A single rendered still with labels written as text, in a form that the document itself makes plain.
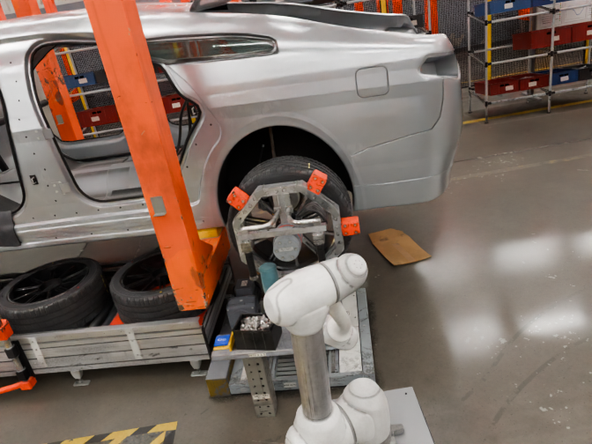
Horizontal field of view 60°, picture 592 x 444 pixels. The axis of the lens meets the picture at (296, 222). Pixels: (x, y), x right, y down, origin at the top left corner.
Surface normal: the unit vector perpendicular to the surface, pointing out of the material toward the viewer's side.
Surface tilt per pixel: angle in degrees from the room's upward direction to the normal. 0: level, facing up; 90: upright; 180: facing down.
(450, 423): 0
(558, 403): 0
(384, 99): 90
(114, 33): 90
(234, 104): 90
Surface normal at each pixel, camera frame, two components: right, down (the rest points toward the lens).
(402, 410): -0.15, -0.90
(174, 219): -0.07, 0.44
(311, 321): 0.39, 0.49
